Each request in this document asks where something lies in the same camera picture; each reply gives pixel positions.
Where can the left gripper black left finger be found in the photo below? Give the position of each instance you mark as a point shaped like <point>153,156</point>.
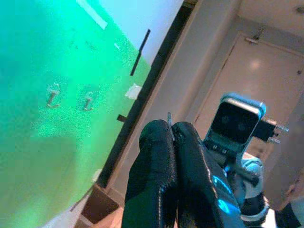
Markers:
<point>149,166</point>

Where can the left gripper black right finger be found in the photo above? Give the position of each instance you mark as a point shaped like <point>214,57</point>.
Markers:
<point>190,166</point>

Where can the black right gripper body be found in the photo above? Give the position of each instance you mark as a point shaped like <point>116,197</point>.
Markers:
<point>266,129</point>

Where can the short black tape piece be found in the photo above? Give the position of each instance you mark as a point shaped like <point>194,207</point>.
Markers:
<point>121,117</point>

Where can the white door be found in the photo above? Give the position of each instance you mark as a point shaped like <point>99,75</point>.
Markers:
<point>261,71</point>

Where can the brown wooden block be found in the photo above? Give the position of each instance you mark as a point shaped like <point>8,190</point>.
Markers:
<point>99,204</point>

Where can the black tape strip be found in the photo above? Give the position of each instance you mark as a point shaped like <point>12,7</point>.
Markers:
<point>140,51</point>

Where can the tiny white tape piece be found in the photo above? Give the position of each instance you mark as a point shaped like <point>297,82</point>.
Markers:
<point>117,46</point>

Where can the long white tape strip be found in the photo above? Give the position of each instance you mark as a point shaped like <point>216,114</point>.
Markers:
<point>92,12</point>

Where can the black door frame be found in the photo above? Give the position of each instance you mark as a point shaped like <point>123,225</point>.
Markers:
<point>141,105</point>

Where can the metal wall hook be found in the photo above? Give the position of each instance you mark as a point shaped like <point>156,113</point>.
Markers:
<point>88,102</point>
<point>52,97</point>

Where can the green wall sheet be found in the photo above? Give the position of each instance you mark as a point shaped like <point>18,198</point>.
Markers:
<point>47,154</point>

